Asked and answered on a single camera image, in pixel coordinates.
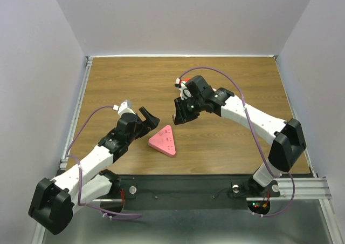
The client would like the aluminium left side rail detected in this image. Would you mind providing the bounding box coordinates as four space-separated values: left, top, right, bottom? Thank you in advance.
60 56 93 162

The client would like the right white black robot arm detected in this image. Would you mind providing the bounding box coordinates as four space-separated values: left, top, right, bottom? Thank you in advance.
174 75 306 195

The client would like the pink triangular power strip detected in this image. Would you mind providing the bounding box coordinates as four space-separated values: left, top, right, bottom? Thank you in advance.
148 125 176 157

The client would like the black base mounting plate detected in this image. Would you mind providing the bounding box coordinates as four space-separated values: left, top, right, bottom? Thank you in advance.
94 174 280 213

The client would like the aluminium rail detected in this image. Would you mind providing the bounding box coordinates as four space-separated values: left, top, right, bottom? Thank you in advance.
91 177 332 201
60 56 93 162

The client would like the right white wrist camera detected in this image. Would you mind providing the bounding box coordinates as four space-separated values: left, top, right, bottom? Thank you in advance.
175 78 192 100

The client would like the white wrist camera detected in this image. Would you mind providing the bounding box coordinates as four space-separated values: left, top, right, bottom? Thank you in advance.
175 78 192 100
113 99 135 117

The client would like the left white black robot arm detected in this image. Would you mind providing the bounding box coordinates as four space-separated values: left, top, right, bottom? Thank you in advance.
28 107 160 235

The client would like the aluminium front rail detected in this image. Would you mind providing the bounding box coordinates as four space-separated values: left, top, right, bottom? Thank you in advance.
91 177 332 201

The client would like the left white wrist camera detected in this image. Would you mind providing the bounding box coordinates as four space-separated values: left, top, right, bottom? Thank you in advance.
113 99 135 117

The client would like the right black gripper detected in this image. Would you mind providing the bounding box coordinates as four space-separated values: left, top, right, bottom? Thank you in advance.
174 94 204 125

